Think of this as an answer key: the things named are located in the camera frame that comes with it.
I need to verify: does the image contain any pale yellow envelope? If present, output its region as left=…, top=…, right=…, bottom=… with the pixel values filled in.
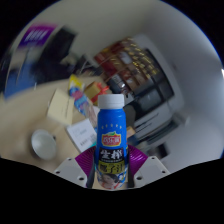
left=45, top=88, right=75, bottom=127

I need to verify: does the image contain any black office chair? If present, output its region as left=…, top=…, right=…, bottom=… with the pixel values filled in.
left=43, top=28, right=81, bottom=83

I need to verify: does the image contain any black mug white inside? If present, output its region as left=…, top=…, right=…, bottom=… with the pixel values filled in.
left=30, top=129, right=58, bottom=161

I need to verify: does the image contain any wooden shelf unit with trophies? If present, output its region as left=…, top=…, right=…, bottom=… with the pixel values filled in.
left=93, top=37, right=158, bottom=91

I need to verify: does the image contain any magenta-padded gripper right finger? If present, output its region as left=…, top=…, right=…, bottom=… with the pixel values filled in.
left=127, top=143, right=172, bottom=188

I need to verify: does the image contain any purple sign board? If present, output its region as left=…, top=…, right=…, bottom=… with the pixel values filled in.
left=18, top=23, right=58, bottom=48

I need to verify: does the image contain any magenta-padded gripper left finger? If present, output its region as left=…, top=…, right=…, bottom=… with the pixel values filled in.
left=53, top=146, right=98, bottom=190

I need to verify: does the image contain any blue drink bottle white cap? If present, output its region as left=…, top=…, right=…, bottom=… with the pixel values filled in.
left=94, top=93, right=130, bottom=191

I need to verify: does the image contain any yellow gift box red ribbon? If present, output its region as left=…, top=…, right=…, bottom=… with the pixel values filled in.
left=83, top=81, right=110, bottom=101

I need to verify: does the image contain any black framed glass door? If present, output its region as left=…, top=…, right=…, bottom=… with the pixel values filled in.
left=133, top=46, right=177, bottom=113

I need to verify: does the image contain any blue colourful booklet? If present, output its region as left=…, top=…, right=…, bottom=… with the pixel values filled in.
left=68, top=73, right=94, bottom=116

